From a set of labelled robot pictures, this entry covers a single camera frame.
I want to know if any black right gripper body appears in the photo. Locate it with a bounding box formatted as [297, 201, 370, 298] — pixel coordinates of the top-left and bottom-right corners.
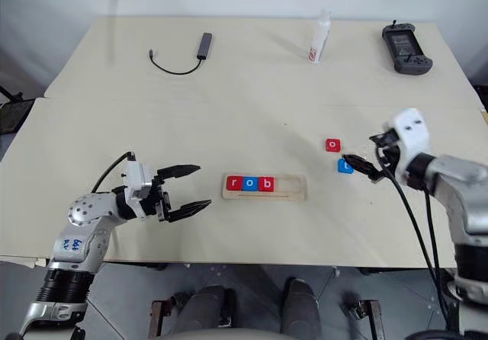
[368, 129, 402, 174]

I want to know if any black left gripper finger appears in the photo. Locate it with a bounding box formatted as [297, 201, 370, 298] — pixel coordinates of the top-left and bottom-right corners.
[166, 199, 213, 223]
[156, 163, 202, 179]

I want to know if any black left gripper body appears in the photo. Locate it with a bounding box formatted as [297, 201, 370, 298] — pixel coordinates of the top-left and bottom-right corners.
[151, 176, 172, 223]

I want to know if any wooden letter tray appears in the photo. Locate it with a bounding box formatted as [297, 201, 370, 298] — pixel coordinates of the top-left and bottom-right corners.
[220, 174, 308, 203]

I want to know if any black handheld controller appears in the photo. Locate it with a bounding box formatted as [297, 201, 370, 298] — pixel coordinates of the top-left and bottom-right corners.
[381, 20, 434, 75]

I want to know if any dark rounded shape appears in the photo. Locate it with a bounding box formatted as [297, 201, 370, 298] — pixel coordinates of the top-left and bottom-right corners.
[172, 284, 234, 334]
[281, 277, 322, 335]

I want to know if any white spray bottle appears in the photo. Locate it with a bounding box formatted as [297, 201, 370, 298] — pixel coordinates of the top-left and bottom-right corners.
[306, 9, 332, 66]

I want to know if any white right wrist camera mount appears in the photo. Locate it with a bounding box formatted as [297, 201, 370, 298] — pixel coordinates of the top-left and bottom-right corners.
[382, 107, 432, 183]

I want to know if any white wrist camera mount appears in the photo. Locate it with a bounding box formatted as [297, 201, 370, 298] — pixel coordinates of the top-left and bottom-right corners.
[124, 159, 159, 203]
[382, 107, 432, 183]

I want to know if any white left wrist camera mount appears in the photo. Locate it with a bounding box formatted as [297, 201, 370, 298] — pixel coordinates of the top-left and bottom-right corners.
[124, 159, 159, 203]

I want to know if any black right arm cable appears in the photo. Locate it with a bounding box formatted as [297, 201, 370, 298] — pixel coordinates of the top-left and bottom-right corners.
[422, 187, 454, 324]
[374, 146, 451, 332]

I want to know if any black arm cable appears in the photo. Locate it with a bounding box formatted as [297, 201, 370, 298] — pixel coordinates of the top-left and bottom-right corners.
[374, 146, 451, 332]
[422, 187, 454, 324]
[90, 151, 137, 194]

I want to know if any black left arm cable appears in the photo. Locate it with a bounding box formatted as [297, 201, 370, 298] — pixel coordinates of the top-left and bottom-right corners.
[90, 151, 137, 194]

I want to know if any brown stand post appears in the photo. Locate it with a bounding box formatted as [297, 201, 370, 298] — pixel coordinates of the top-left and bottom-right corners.
[149, 299, 165, 340]
[364, 299, 385, 340]

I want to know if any grey usb hub with cable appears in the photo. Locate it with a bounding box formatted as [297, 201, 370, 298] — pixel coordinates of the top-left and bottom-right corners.
[149, 32, 214, 76]

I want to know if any black metal frame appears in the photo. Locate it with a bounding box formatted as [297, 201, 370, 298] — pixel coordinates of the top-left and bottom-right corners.
[0, 85, 36, 136]

